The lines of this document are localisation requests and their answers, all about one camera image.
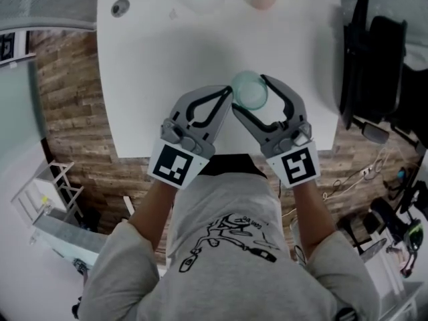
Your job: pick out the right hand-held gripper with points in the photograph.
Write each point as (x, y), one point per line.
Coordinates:
(299, 164)

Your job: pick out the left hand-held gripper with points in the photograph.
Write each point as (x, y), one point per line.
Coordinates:
(174, 166)

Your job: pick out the clear green glass cup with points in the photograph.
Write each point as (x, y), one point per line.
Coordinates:
(250, 90)

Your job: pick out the person's left forearm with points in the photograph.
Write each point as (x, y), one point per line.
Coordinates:
(150, 212)

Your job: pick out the person's right forearm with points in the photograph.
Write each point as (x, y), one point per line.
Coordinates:
(311, 216)

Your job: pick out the black office chair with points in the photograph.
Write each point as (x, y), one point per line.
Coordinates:
(371, 65)

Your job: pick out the white power strip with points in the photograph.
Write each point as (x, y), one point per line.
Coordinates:
(368, 171)

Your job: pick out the black equipment pile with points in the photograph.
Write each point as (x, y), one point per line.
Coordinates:
(398, 219)

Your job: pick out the person's grey printed shirt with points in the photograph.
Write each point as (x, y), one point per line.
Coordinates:
(227, 279)

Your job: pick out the white folding rack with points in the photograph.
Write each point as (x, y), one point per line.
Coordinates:
(50, 192)

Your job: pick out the grey box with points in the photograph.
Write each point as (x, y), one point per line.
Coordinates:
(67, 237)

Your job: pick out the black and white wall marker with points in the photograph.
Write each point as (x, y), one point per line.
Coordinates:
(6, 47)

